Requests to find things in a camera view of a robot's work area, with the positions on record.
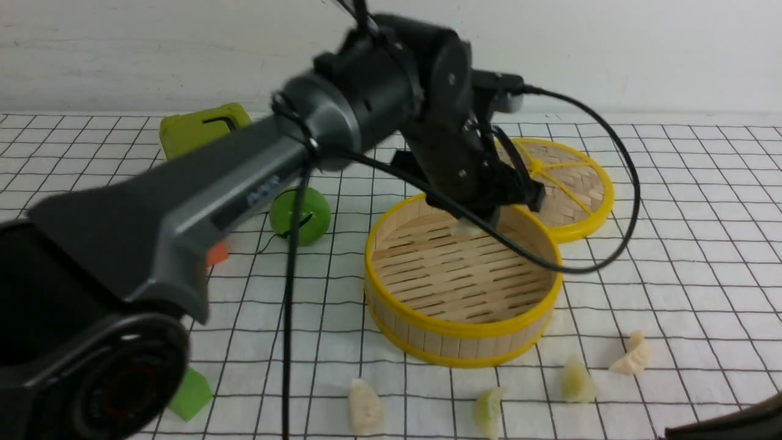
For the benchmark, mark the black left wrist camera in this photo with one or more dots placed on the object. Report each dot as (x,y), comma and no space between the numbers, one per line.
(496,92)

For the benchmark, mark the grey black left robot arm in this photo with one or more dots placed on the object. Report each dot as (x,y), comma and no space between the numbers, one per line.
(95,282)

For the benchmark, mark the white dumpling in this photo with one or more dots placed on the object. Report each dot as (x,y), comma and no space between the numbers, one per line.
(366,413)
(636,358)
(466,229)

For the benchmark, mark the green foam cube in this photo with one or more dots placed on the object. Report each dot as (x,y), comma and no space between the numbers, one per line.
(193,394)

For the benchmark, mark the bamboo steamer tray yellow rim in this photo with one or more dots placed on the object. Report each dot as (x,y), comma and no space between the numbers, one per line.
(461,301)

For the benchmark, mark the orange foam cube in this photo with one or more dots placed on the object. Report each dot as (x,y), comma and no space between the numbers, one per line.
(217,254)

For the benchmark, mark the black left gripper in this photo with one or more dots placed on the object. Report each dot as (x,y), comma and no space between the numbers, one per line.
(477,167)

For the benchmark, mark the green ball with crack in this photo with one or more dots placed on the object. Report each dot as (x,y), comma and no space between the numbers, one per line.
(314,220)

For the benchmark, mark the white black grid tablecloth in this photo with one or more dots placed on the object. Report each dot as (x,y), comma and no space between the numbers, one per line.
(700,279)

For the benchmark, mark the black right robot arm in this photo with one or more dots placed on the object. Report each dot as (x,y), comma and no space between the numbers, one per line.
(761,421)

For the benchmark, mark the woven bamboo steamer lid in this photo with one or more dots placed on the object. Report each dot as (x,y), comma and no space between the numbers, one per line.
(579,193)

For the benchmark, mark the green tinted dumpling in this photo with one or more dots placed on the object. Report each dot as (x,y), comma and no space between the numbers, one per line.
(487,412)
(577,385)

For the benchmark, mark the green lidded white box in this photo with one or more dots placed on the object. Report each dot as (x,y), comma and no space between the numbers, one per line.
(180,134)

